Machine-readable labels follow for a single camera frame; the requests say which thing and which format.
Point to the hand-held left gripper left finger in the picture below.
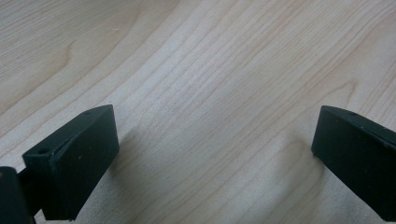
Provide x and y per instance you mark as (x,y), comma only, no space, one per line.
(77,161)

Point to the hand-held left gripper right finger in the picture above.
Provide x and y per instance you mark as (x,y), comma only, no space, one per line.
(358,155)

